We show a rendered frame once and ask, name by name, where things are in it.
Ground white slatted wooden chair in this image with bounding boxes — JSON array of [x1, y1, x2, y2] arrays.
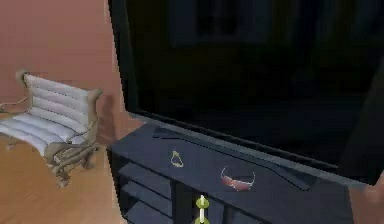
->
[[0, 69, 104, 188]]

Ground green and white dumbbell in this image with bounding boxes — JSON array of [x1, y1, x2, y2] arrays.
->
[[194, 194, 211, 224]]

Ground clear glass bowl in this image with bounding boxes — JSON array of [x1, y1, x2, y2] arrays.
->
[[220, 166, 257, 192]]

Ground black television set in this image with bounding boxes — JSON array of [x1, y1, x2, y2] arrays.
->
[[107, 0, 384, 186]]

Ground dark blue television stand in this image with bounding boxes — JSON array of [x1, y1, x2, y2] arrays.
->
[[107, 122, 356, 224]]

